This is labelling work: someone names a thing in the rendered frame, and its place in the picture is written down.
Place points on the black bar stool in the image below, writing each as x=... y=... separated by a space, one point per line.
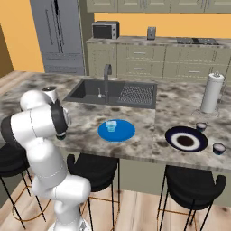
x=192 y=186
x=96 y=171
x=12 y=159

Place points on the grey toaster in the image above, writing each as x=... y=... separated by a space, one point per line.
x=151 y=33

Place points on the light blue yogurt container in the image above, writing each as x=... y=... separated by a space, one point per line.
x=111 y=126

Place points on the grey sink draining mat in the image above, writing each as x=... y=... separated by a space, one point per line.
x=136 y=94

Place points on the dark grey sink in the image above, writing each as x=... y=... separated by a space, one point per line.
x=87 y=91

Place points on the black hob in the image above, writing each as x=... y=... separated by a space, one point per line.
x=197 y=41

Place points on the beige base cupboards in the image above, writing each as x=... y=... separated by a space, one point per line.
x=150 y=60

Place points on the beige wall cupboards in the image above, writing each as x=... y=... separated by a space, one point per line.
x=156 y=5

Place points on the small silver sink sprayer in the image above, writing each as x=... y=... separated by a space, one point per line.
x=99 y=94

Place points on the grey fridge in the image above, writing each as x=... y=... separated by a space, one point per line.
x=60 y=36

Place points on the dark blue white-ringed plate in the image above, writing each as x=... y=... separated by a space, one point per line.
x=186 y=140

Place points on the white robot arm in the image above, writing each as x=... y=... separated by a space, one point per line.
x=45 y=156

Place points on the black microwave oven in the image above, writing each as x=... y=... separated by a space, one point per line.
x=103 y=30

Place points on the dark grey tap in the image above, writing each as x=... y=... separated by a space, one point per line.
x=106 y=81

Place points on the dark blue yogurt container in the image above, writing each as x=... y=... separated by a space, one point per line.
x=219 y=148
x=201 y=126

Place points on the white paper towel roll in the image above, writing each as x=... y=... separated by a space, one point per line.
x=212 y=93

